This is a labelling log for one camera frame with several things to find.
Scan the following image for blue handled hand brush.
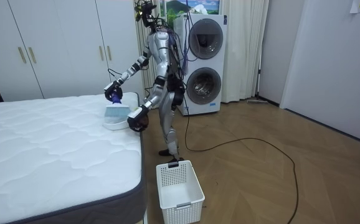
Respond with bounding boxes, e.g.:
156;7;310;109
104;93;132;119

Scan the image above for white door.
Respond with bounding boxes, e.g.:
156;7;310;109
279;0;360;147

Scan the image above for white perforated plastic basket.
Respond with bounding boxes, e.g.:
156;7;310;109
156;160;206;224

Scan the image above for cable bundle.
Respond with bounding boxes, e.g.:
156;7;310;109
167;0;199;78

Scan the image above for white wardrobe with gold handles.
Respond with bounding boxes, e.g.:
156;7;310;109
0;0;145;103

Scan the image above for robot body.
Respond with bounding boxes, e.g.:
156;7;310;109
134;0;187;109

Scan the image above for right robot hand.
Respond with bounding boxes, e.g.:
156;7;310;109
103;80;124;103

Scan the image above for black floor cable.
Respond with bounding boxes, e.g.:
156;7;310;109
182;95;300;224

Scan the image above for flat mop with pole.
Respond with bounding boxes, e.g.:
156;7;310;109
247;52;270;105

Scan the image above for white dustpan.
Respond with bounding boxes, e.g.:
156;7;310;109
102;115;131;131

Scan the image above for grey bed with white mattress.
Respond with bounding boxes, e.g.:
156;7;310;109
0;91;148;224

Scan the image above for robot legs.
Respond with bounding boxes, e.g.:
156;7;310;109
158;90;186;163

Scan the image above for landscape wall poster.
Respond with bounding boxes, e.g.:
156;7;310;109
159;0;221;29

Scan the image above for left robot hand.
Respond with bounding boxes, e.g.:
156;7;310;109
126;105;150;133

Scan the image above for white washing machine tower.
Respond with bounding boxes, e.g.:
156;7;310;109
173;12;228;116

